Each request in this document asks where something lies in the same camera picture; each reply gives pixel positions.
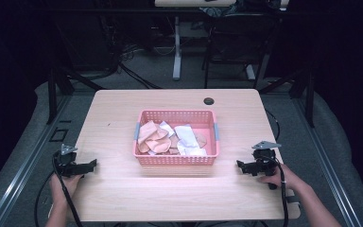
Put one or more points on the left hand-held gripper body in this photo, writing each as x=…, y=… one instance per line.
x=66, y=164

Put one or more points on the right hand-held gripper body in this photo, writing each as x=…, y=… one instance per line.
x=264, y=162

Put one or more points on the person's left hand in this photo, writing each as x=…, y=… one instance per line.
x=63, y=185

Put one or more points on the person's right hand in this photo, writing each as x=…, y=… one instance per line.
x=286, y=179

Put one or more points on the tan cloth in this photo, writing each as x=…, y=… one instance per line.
x=201, y=139

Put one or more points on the pink plastic basket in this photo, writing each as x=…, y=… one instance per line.
x=145, y=159

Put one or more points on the large white cloth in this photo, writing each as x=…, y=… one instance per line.
x=187, y=138

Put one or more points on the peach cloth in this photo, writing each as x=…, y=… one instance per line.
x=152, y=138

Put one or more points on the black metal stand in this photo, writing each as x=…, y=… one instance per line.
x=53, y=94
x=308, y=94

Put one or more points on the small pale cloth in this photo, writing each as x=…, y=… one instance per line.
x=167, y=127

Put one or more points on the short white desk foot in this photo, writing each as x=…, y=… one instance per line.
x=250, y=72

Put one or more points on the white desk leg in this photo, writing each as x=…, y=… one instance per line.
x=177, y=47

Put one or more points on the aluminium floor rail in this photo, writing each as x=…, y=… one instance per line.
x=22, y=164
x=324, y=157

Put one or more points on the black chair frame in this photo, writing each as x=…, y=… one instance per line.
x=233, y=47

